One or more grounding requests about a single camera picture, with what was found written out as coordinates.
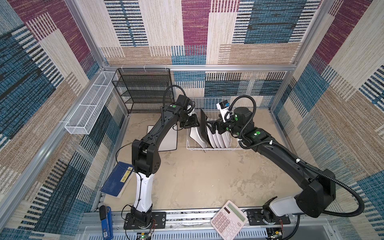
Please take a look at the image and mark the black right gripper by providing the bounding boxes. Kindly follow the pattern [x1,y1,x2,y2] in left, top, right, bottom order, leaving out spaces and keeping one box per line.
[205,113,244,137]

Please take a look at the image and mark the white square plate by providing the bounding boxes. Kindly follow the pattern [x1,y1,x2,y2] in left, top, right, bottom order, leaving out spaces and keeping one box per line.
[159,128,178,152]
[189,110,207,149]

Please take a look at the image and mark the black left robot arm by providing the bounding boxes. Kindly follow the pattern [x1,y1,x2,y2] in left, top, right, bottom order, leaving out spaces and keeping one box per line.
[131,95,193,226]

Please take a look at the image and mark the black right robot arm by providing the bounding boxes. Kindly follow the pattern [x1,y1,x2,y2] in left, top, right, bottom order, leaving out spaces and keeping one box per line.
[206,107,336,224]

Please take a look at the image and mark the black mesh shelf rack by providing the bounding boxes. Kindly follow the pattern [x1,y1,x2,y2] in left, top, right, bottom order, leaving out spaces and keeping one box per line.
[112,68,175,114]

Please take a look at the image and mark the white round plate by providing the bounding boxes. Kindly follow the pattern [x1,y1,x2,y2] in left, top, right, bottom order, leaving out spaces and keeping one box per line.
[212,134,222,149]
[206,126,217,149]
[216,133,226,149]
[221,132,232,149]

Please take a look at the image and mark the black square plate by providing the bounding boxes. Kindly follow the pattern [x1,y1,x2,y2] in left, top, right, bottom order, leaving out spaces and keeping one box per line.
[200,109,212,149]

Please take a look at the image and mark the pink calculator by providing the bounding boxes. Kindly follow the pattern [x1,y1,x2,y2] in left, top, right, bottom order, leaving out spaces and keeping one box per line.
[211,201,248,240]

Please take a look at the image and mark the blue book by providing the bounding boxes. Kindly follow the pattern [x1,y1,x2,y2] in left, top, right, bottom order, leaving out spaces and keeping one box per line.
[101,162,134,198]

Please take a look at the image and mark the blue utility tool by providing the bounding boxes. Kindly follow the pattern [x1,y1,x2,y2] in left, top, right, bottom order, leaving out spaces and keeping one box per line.
[99,205,113,240]

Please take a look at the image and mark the white wire dish rack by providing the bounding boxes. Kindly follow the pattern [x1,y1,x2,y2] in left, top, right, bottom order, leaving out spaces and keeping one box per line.
[187,97,241,151]

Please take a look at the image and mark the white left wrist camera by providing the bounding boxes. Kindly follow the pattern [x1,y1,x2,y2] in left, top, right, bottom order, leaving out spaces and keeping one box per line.
[187,101,196,115]

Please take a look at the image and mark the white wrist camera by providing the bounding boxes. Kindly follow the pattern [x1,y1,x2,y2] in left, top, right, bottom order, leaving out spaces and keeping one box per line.
[187,101,196,115]
[217,100,231,123]

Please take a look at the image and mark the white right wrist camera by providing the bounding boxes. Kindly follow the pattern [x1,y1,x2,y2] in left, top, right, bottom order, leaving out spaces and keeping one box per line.
[217,100,231,123]

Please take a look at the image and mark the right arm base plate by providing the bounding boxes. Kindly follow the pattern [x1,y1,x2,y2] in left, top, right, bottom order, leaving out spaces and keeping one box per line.
[245,209,291,226]

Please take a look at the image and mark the aluminium front rail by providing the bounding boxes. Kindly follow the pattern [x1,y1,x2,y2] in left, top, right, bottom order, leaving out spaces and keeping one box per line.
[75,208,341,240]

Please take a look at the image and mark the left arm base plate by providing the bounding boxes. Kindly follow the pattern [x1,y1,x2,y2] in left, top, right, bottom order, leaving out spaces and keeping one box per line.
[124,212,167,230]

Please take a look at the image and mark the white wire wall basket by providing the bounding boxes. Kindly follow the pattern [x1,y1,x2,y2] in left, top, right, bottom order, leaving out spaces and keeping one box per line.
[65,72,115,135]

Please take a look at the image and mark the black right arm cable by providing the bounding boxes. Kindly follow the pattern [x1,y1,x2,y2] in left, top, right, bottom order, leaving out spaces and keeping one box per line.
[228,94,366,240]

